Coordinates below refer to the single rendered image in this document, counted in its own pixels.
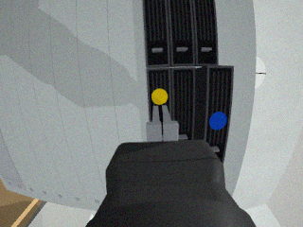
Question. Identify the grey metal rack frame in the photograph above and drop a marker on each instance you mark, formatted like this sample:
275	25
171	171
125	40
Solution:
73	88

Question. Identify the flat tan wooden board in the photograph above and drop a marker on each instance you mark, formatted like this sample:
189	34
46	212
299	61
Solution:
16	209

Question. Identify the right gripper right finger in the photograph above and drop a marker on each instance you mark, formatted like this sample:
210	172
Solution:
170	129

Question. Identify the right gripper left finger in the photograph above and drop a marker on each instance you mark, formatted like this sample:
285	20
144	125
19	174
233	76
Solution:
154	128

